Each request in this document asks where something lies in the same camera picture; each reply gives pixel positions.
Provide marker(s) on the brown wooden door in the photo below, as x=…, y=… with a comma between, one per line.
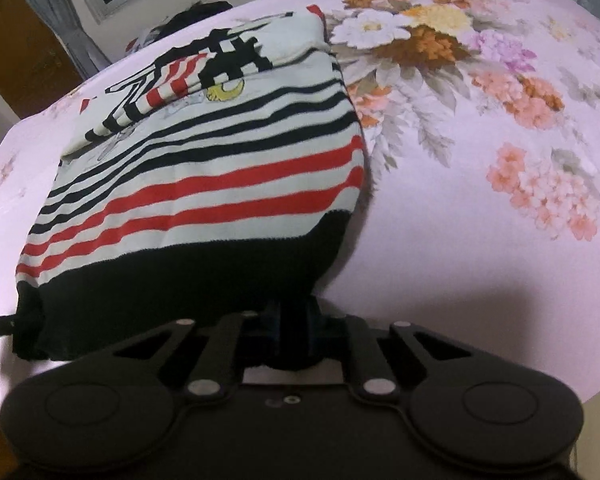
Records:
x=20, y=50

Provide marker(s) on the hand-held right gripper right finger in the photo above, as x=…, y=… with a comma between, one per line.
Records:
x=317, y=332

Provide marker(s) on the pile of dark clothes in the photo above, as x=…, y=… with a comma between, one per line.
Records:
x=190, y=17

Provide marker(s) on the grey curtain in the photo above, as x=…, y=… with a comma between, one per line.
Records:
x=65, y=20

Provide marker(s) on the striped knit sweater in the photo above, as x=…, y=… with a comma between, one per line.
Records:
x=205, y=210

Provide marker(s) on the floral pink bed sheet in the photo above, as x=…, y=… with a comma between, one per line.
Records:
x=480, y=270

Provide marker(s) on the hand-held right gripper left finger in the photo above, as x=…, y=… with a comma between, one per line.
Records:
x=272, y=332

